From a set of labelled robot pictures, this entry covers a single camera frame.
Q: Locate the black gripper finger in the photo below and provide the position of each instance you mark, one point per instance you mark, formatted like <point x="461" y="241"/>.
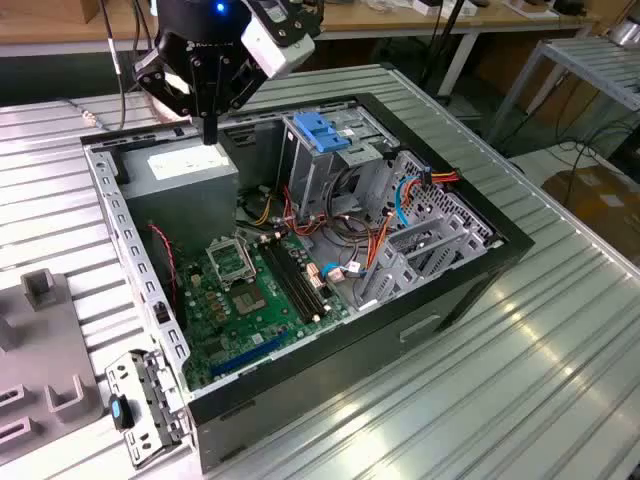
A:
<point x="145" y="75"/>
<point x="245" y="85"/>

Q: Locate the grey perforated disk bay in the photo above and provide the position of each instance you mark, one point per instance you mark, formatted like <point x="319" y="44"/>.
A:
<point x="400" y="277"/>

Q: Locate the blue plastic drive latch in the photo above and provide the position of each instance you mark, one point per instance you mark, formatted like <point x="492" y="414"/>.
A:
<point x="315" y="131"/>

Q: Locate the grey optical drive cage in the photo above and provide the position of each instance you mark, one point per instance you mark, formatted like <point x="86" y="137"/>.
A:
<point x="305" y="170"/>

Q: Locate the grey power supply unit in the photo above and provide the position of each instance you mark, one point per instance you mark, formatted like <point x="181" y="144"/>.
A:
<point x="185" y="210"/>

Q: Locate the wooden desk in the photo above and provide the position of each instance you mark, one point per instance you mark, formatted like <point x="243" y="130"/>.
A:
<point x="390" y="22"/>

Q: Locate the small white box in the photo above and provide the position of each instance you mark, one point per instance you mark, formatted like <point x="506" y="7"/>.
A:
<point x="425" y="6"/>

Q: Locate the black RAM slot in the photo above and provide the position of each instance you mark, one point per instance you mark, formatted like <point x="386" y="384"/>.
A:
<point x="303" y="274"/>
<point x="290" y="282"/>

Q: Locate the CPU socket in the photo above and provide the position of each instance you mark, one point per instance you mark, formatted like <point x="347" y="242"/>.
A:
<point x="248" y="300"/>

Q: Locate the green motherboard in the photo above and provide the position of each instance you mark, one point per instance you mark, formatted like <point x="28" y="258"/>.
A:
<point x="270" y="322"/>

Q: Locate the blue expansion slot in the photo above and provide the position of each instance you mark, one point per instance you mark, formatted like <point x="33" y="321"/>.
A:
<point x="250" y="352"/>

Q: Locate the grey parts rack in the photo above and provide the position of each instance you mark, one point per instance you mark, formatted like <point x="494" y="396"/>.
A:
<point x="45" y="345"/>

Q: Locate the black open PC case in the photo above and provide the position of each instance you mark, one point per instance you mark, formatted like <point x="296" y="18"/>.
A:
<point x="350" y="360"/>

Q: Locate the small black device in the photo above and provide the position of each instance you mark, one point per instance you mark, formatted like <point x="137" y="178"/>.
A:
<point x="570" y="7"/>

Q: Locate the metal slat side table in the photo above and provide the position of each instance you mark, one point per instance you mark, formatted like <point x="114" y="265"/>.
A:
<point x="590" y="62"/>

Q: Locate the brown cardboard box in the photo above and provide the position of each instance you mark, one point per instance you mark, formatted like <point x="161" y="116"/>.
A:
<point x="600" y="200"/>

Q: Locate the silver cylinder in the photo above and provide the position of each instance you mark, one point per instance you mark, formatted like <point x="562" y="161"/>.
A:
<point x="625" y="31"/>

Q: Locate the white grey wrist camera box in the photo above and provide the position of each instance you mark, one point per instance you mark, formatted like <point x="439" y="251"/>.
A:
<point x="280" y="50"/>

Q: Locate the grey metal slot bracket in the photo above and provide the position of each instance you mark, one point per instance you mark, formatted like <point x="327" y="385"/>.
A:
<point x="155" y="395"/>

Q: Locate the black blue bracket latch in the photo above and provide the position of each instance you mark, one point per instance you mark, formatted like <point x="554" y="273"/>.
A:
<point x="120" y="412"/>

